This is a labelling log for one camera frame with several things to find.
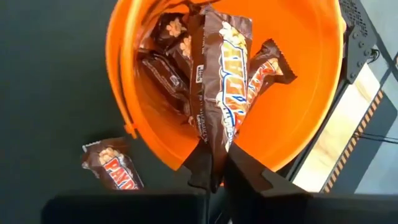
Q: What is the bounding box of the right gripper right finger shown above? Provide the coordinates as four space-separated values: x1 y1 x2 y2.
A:
223 142 398 224

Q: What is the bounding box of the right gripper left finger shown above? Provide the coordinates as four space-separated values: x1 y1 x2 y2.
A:
42 140 219 224

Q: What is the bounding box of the light wooden side board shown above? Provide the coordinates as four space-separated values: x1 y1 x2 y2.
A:
292 60 382 193

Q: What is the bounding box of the black mat with hazard stripes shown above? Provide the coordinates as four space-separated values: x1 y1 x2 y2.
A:
322 88 398 195

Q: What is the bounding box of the orange jack-o-lantern bucket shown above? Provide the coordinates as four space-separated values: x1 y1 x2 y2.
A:
104 0 348 172

